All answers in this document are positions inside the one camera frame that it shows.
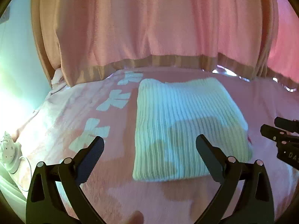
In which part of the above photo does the white dotted lamp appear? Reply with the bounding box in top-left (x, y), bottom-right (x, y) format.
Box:
top-left (0, 132), bottom-right (22, 174)

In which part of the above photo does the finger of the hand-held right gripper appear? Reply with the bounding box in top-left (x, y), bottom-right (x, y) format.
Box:
top-left (260, 124), bottom-right (295, 144)
top-left (274, 117), bottom-right (299, 133)

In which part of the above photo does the white pillow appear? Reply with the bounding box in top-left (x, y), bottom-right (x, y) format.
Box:
top-left (51, 69), bottom-right (65, 86)

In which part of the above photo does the white cable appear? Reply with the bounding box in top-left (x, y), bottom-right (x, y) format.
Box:
top-left (20, 155), bottom-right (33, 192)

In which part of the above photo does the white knit sweater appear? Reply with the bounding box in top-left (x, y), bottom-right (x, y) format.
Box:
top-left (132, 78), bottom-right (254, 182)

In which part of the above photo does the pink curtain with tan hem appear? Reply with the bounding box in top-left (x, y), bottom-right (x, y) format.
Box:
top-left (30, 0), bottom-right (281, 87)

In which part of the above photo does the white bed sheet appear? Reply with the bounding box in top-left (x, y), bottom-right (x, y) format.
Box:
top-left (0, 163), bottom-right (28, 211)

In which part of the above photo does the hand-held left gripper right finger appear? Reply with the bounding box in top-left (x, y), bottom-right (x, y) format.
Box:
top-left (196, 134), bottom-right (275, 224)

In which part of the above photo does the red-pink curtain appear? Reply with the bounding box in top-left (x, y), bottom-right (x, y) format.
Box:
top-left (267, 0), bottom-right (299, 92)

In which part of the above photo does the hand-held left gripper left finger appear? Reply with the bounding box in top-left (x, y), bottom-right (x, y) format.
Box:
top-left (26, 135), bottom-right (105, 224)

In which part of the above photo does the pink fleece blanket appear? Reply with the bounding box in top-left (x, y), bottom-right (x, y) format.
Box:
top-left (0, 66), bottom-right (299, 224)

